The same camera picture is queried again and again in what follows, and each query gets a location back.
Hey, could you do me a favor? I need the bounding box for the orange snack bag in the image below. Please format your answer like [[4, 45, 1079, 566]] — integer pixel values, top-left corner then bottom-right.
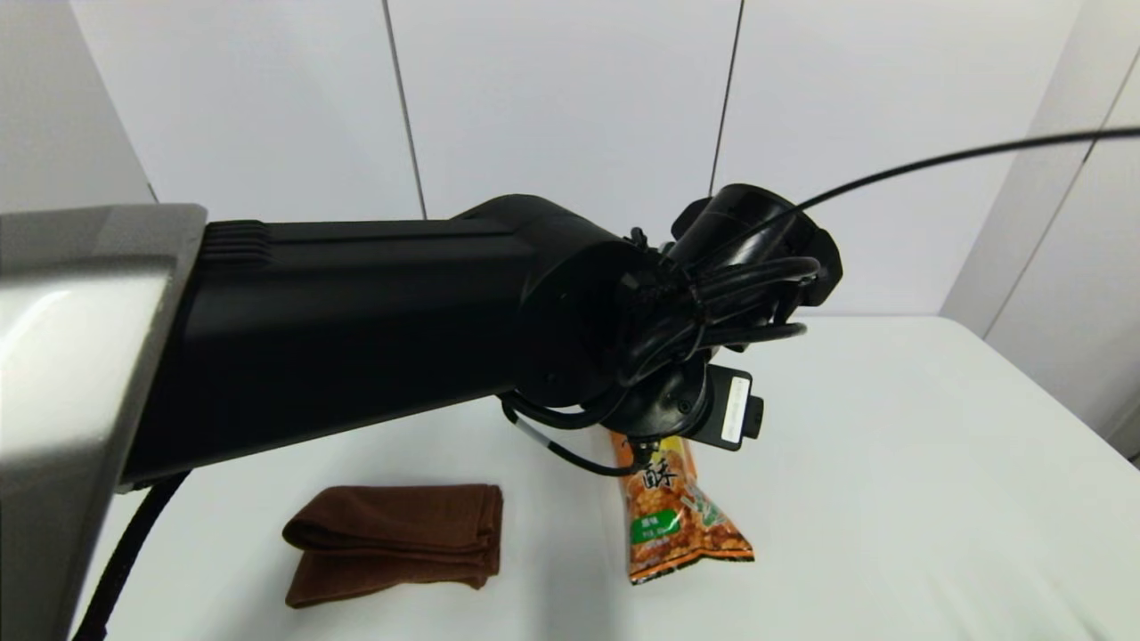
[[613, 432, 756, 586]]

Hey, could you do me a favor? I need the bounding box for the brown folded cloth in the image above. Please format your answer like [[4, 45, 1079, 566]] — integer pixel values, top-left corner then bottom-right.
[[282, 483, 505, 610]]

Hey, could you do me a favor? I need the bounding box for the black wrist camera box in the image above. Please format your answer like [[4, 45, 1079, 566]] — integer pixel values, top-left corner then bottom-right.
[[688, 364, 765, 452]]

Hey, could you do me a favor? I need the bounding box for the black cable with white tag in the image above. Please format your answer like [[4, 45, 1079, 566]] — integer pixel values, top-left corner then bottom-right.
[[501, 396, 639, 478]]

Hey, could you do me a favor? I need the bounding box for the looped black cable bundle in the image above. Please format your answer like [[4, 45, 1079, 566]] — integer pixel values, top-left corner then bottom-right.
[[623, 256, 822, 384]]

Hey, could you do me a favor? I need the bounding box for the thin black cable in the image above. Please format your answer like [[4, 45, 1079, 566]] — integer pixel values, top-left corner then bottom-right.
[[690, 127, 1140, 268]]

